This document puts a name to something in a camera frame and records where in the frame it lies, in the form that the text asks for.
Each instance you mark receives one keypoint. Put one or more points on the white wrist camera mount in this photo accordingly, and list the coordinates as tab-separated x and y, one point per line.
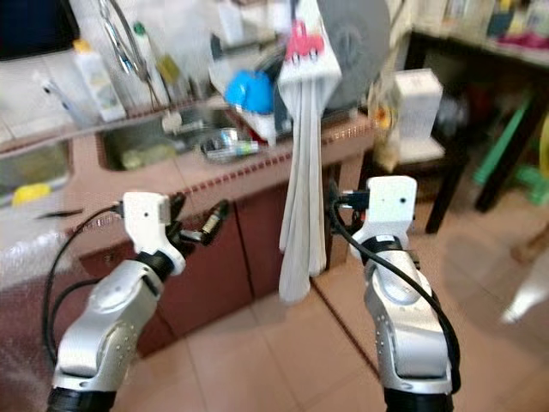
388	210
147	219

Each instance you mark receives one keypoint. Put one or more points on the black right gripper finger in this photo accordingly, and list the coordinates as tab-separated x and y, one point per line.
337	206

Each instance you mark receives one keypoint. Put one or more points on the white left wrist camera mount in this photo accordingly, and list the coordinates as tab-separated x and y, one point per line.
147	219

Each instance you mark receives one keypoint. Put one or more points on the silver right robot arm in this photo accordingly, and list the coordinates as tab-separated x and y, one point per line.
407	335

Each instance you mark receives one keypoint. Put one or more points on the white ladle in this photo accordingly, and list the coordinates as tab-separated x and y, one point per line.
171	123

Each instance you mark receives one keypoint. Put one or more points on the blue plastic cup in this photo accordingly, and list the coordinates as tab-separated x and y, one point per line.
236	90
262	93

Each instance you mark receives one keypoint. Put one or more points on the white bottle green cap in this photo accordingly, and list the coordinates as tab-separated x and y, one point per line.
147	69

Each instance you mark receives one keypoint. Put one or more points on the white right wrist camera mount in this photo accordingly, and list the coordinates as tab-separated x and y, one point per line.
388	210

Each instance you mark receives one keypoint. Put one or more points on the clear bubble wrap sheet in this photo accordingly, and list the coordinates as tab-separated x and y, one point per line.
21	326

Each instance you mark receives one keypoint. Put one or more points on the white detergent bottle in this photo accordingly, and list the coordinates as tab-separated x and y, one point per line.
99	86

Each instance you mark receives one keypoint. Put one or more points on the brown counter cabinet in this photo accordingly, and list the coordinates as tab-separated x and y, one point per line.
249	275

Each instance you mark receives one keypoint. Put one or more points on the grey round tray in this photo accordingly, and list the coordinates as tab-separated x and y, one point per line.
360	43

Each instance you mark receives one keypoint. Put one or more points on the white hanging towel red print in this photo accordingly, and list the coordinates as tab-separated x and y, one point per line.
309	172

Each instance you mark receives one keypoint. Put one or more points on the green plastic stool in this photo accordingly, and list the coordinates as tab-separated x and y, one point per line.
502	146

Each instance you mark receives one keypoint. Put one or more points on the chrome tap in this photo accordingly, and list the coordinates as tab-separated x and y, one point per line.
124	47

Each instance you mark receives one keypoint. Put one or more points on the white box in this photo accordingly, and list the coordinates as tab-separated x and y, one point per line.
419	107

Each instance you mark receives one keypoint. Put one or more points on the steel sink basin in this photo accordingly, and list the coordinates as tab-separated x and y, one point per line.
137	137
26	167

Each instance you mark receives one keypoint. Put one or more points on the black hanging tray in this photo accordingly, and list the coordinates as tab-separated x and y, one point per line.
34	26

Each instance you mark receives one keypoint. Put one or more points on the dark wooden table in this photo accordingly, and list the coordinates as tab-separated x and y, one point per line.
463	77

